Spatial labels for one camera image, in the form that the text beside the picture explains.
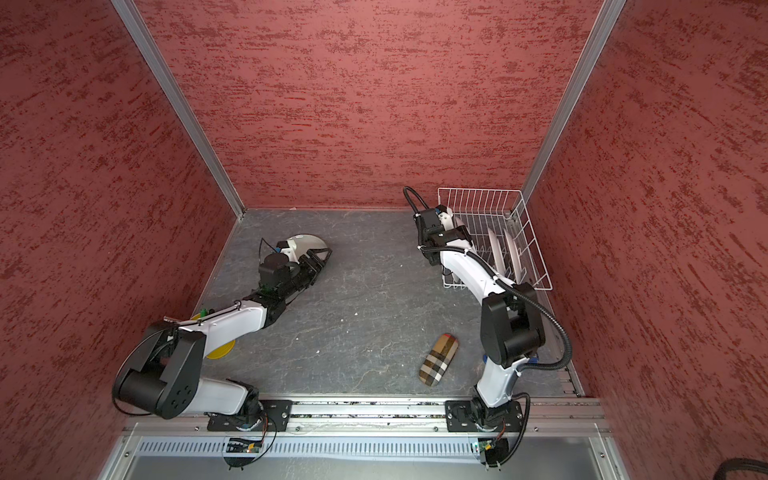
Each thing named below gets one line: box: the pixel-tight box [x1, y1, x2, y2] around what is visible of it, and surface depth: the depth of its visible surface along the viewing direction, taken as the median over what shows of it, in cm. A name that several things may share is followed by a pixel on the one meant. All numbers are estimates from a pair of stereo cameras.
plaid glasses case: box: [419, 333, 460, 387], surface depth 82 cm
